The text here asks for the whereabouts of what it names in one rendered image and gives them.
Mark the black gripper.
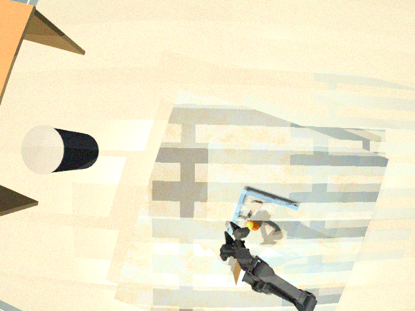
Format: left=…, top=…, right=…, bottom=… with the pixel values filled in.
left=224, top=221, right=250, bottom=249

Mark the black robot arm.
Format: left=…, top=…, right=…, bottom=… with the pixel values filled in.
left=219, top=242, right=317, bottom=311

